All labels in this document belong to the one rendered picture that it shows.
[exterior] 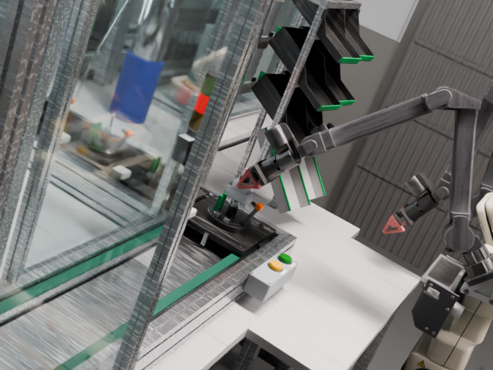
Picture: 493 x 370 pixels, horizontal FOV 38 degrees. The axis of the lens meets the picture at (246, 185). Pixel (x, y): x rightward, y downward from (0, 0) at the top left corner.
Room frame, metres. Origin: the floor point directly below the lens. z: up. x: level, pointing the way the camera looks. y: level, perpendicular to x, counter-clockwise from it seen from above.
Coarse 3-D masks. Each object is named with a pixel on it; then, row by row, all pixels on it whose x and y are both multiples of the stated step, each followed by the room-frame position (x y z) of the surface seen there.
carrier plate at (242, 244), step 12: (204, 204) 2.05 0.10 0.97; (228, 204) 2.12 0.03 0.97; (204, 216) 1.97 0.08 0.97; (204, 228) 1.89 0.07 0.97; (216, 228) 1.92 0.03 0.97; (252, 228) 2.01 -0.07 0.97; (264, 228) 2.05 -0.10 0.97; (216, 240) 1.87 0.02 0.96; (228, 240) 1.88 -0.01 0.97; (240, 240) 1.90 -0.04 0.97; (252, 240) 1.94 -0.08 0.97; (240, 252) 1.85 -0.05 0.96
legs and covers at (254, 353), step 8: (240, 344) 2.65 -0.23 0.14; (248, 344) 1.90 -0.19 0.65; (256, 344) 1.90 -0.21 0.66; (240, 352) 1.91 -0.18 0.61; (248, 352) 1.91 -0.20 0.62; (256, 352) 1.91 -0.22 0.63; (264, 352) 2.61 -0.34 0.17; (240, 360) 1.90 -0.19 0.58; (248, 360) 1.90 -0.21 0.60; (264, 360) 2.61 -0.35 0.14; (272, 360) 2.61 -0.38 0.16; (280, 360) 2.59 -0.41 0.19; (240, 368) 1.91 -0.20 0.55; (248, 368) 1.89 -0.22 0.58; (280, 368) 2.55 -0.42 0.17; (288, 368) 2.57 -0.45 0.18
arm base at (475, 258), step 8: (480, 248) 1.85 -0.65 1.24; (464, 256) 1.86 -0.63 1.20; (472, 256) 1.84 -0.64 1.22; (480, 256) 1.84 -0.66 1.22; (488, 256) 1.85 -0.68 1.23; (472, 264) 1.84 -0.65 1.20; (480, 264) 1.83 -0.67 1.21; (488, 264) 1.83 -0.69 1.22; (472, 272) 1.83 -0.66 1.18; (480, 272) 1.82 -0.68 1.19; (488, 272) 1.81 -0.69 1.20; (472, 280) 1.81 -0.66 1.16; (480, 280) 1.80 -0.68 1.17
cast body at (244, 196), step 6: (234, 180) 1.98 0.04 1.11; (246, 180) 1.98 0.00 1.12; (228, 186) 2.01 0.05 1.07; (234, 186) 1.98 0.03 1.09; (228, 192) 1.98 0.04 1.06; (234, 192) 1.98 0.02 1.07; (240, 192) 1.97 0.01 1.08; (246, 192) 1.99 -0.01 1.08; (252, 192) 2.00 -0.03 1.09; (234, 198) 1.98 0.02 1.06; (240, 198) 1.97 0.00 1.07; (246, 198) 1.97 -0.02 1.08
